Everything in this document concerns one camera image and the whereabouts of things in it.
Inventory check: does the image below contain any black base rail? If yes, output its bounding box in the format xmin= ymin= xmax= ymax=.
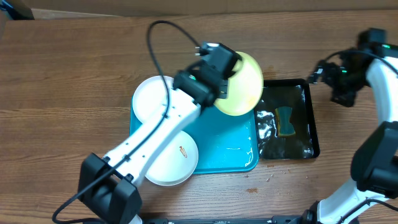
xmin=142 ymin=215 xmax=305 ymax=224

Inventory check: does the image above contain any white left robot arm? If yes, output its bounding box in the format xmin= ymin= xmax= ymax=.
xmin=77 ymin=43 xmax=242 ymax=223

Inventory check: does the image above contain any white plate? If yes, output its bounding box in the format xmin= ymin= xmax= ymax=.
xmin=146 ymin=131 xmax=198 ymax=186
xmin=132 ymin=76 xmax=166 ymax=123

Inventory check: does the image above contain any teal plastic tray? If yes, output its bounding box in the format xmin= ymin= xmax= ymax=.
xmin=129 ymin=96 xmax=260 ymax=175

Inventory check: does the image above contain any dark object top left corner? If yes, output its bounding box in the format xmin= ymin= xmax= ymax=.
xmin=1 ymin=0 xmax=34 ymax=20

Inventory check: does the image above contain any yellow green sponge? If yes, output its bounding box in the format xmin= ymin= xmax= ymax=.
xmin=275 ymin=106 xmax=295 ymax=138

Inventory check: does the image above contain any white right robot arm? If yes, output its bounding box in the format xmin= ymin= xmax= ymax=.
xmin=288 ymin=28 xmax=397 ymax=224

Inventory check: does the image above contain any black water tray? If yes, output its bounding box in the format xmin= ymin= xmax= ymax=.
xmin=254 ymin=79 xmax=320 ymax=160

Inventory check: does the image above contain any yellow plate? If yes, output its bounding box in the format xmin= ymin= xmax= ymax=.
xmin=215 ymin=52 xmax=264 ymax=116

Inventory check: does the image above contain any brown cardboard backboard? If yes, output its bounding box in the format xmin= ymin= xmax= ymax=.
xmin=23 ymin=0 xmax=397 ymax=16

